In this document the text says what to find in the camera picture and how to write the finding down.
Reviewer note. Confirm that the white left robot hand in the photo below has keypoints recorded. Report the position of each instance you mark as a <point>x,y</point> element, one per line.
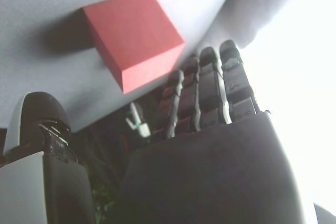
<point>210,169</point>

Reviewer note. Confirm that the red cube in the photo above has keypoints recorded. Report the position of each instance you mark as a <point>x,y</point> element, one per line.
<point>131,30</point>

